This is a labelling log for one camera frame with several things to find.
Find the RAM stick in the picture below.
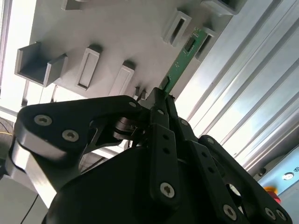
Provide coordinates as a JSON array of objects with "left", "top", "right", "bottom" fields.
[{"left": 160, "top": 27, "right": 209, "bottom": 94}]

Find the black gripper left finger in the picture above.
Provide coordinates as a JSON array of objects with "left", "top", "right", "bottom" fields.
[{"left": 13, "top": 87, "right": 183, "bottom": 208}]

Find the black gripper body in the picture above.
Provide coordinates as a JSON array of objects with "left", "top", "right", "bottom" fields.
[{"left": 41, "top": 144, "right": 248, "bottom": 224}]

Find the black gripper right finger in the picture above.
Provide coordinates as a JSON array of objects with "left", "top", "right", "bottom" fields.
[{"left": 165, "top": 95, "right": 294, "bottom": 224}]

